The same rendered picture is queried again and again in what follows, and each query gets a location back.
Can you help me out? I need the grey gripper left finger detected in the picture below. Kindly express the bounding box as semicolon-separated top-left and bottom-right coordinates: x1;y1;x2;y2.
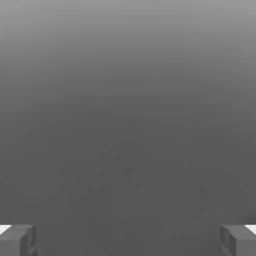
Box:
0;223;38;256

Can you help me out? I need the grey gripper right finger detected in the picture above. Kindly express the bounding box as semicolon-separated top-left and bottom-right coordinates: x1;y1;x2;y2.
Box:
219;224;256;256

